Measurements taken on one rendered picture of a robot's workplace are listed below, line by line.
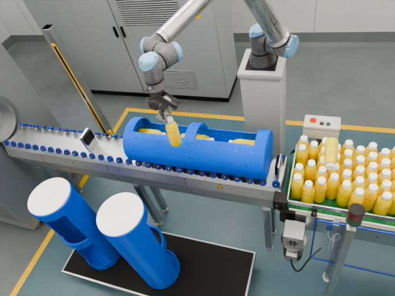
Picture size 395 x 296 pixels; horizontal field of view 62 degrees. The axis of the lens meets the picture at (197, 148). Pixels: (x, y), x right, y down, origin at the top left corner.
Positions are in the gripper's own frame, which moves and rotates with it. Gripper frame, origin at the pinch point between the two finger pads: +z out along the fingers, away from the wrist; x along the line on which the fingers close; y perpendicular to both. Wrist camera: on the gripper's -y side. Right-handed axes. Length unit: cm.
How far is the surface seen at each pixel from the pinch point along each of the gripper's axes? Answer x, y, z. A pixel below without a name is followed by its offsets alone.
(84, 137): -3, 77, 36
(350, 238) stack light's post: 17, -95, 38
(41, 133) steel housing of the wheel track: -8, 135, 52
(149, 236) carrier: 40, 8, 60
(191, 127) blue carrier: -14.2, -3.5, 18.1
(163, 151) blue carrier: 0.9, 9.6, 26.3
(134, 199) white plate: 29, 18, 41
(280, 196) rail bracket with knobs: 2, -60, 41
